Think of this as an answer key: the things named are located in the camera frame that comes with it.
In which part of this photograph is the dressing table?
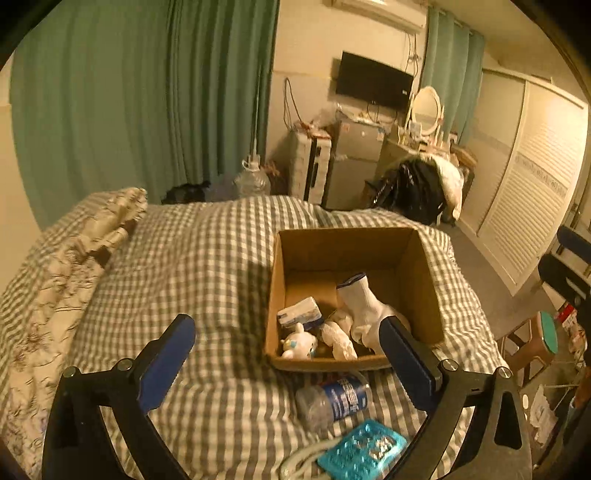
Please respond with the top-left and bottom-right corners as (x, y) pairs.
(379, 131), (458, 183)

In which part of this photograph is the black plastic bag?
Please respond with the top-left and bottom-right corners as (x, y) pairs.
(369, 157), (451, 227)

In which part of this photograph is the white plastic bag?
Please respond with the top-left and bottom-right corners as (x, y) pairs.
(526, 385), (560, 445)

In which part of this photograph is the stool with teal seat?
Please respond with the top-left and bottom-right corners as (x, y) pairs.
(501, 311), (559, 385)

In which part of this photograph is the red white box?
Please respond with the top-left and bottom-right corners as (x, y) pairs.
(554, 300), (587, 344)

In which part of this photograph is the oval vanity mirror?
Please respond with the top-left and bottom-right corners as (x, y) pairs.
(406, 86), (445, 138)

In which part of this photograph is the white cloth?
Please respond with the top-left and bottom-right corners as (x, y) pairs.
(431, 157), (465, 221)

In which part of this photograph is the black wall television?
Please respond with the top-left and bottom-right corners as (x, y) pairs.
(335, 52), (415, 112)

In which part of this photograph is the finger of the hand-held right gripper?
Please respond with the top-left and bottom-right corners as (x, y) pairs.
(538, 254), (591, 309)
(556, 225), (591, 264)

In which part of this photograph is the wide green curtain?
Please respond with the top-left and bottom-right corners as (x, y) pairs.
(9, 0), (280, 232)

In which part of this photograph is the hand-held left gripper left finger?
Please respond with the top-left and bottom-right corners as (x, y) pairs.
(41, 315), (197, 480)

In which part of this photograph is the clear plastic bottle blue label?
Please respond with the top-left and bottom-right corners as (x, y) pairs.
(295, 371), (374, 432)

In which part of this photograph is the white air conditioner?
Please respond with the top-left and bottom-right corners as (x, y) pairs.
(332, 0), (428, 32)

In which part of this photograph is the white suitcase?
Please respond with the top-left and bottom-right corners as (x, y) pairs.
(288, 129), (333, 202)

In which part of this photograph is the brown cardboard box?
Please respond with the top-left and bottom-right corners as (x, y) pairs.
(264, 227), (446, 372)

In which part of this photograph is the crumpled white sock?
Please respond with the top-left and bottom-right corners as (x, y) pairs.
(320, 310), (358, 361)

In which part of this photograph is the white blue tissue packet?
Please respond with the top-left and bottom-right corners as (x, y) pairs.
(277, 298), (324, 329)

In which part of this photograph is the floral patterned pillow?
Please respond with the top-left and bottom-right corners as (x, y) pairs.
(0, 187), (148, 480)

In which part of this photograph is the grey small fridge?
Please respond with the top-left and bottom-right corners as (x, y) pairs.
(321, 117), (386, 210)

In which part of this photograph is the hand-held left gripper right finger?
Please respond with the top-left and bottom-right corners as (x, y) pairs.
(378, 318), (533, 480)

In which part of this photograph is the narrow green curtain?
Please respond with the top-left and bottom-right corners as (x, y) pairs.
(422, 7), (485, 145)

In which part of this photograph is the white sliding wardrobe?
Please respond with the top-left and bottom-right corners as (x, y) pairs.
(455, 68), (591, 297)

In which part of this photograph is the white plush toy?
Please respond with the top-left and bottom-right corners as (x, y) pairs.
(280, 323), (319, 360)

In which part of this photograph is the white cord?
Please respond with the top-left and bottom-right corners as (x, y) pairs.
(279, 436), (338, 480)

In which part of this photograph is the teal blister pack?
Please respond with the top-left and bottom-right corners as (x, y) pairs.
(318, 419), (408, 480)

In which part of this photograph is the large clear water jug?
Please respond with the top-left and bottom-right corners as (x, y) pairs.
(231, 154), (271, 202)

